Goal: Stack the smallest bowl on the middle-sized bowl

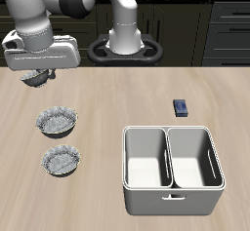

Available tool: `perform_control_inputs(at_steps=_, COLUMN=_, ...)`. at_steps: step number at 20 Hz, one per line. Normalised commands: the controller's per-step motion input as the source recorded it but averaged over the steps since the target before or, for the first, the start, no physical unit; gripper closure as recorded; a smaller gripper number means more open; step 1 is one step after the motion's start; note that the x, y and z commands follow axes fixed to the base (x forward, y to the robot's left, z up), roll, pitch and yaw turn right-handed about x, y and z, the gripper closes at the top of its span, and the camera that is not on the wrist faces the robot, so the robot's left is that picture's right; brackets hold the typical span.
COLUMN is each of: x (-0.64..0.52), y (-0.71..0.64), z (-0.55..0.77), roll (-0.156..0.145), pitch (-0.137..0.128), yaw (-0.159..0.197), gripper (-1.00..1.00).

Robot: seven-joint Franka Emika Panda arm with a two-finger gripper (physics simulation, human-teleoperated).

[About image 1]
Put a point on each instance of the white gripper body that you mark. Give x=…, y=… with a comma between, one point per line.
x=45, y=57

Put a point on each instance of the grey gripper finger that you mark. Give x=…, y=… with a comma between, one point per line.
x=51, y=74

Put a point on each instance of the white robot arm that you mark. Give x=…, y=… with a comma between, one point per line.
x=29, y=10

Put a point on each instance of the small grey patterned bowl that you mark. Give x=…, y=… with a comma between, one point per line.
x=33, y=78

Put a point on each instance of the large grey patterned bowl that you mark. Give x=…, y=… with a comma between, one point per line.
x=56, y=121

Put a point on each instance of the medium grey patterned bowl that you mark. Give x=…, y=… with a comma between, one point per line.
x=61, y=160

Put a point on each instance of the small blue box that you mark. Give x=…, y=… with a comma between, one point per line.
x=181, y=107

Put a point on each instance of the dark kitchen cupboards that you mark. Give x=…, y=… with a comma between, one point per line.
x=182, y=30

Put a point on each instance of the white two-bin basket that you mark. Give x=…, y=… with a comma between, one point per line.
x=172, y=176

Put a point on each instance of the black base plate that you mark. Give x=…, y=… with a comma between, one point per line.
x=153, y=51

